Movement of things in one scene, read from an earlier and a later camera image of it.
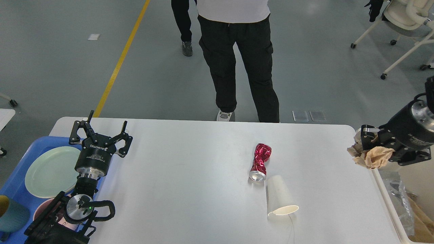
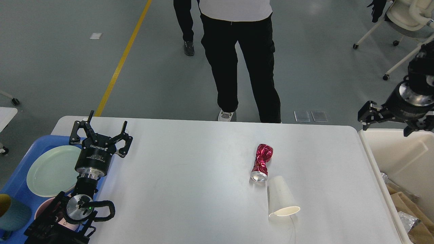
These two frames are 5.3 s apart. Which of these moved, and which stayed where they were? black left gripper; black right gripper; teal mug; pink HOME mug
Moved: black right gripper
Stayed: pink HOME mug; teal mug; black left gripper
